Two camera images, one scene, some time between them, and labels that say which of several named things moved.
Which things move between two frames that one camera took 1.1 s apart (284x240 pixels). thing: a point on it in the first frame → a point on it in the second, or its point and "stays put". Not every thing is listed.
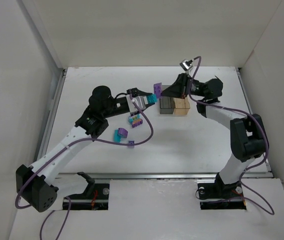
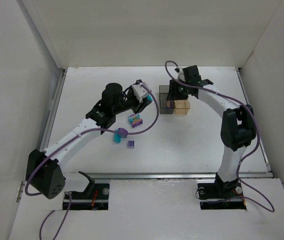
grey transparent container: [167, 104] stays put
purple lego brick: [158, 88] → [171, 104]
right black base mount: [220, 196] stays put
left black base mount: [95, 196] stays put
